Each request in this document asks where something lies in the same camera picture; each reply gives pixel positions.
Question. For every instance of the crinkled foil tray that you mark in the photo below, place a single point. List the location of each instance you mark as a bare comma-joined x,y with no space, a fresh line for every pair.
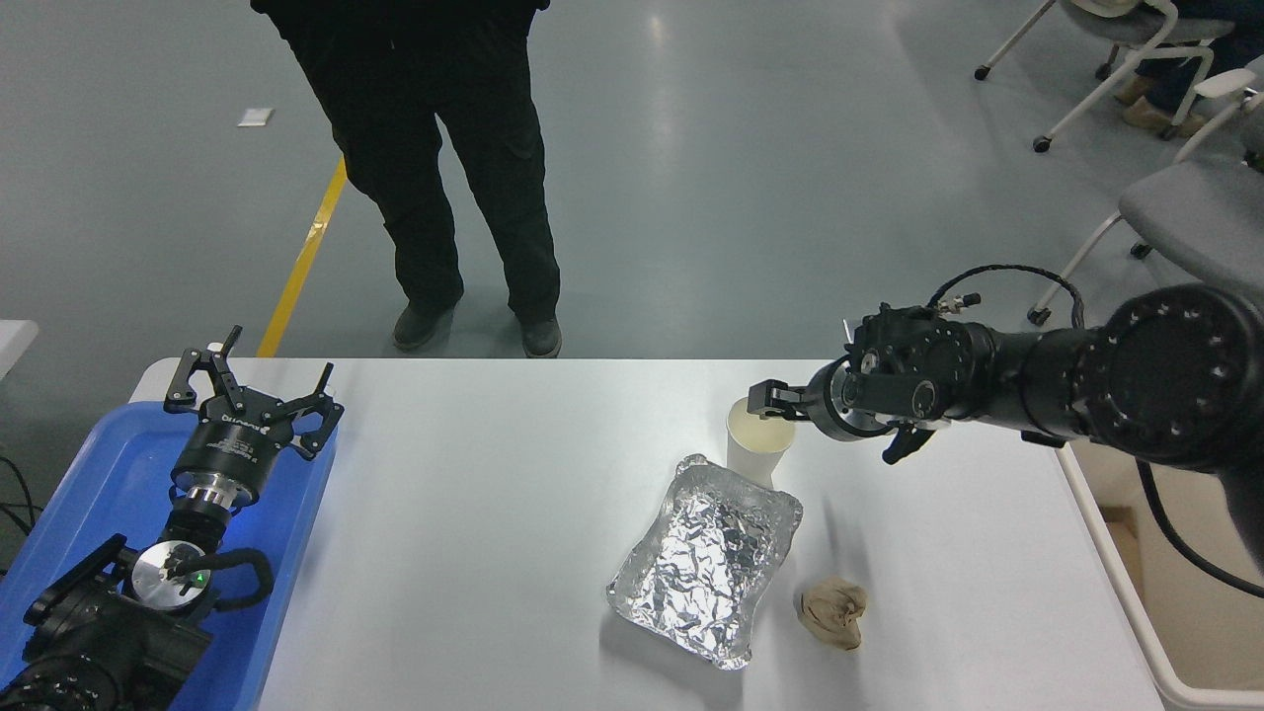
706,563

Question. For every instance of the blue plastic tray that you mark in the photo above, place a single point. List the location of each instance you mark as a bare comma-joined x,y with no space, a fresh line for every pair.
99,474

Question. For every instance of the seated person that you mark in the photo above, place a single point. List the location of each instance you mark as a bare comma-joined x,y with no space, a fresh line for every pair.
1185,79

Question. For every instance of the white floor label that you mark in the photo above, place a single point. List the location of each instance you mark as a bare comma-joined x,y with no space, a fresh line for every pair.
255,117

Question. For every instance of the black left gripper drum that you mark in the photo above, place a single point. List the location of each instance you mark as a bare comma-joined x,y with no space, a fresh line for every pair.
233,448

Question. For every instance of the standing person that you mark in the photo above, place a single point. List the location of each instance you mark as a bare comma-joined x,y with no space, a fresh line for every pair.
425,148

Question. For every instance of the white frame office chair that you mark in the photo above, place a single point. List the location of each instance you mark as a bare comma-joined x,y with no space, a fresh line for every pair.
1136,25

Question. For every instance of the large pale bin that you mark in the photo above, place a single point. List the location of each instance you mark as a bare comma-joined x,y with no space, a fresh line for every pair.
1205,632

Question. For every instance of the small white side table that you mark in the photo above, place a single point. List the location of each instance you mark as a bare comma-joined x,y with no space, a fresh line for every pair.
15,341

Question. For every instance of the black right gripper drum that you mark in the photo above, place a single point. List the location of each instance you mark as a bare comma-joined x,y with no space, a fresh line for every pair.
822,400

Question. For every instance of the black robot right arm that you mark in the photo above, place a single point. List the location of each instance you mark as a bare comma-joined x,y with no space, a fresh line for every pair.
1155,375

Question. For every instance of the white paper cup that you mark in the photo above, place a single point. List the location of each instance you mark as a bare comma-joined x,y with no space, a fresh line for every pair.
755,454

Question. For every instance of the grey seat office chair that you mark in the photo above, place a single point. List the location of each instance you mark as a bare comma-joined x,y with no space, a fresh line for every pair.
1195,217

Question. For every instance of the crumpled tan paper ball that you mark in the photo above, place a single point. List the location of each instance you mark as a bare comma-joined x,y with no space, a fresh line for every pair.
832,612

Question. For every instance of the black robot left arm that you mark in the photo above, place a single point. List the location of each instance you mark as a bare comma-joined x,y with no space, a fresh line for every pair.
109,632

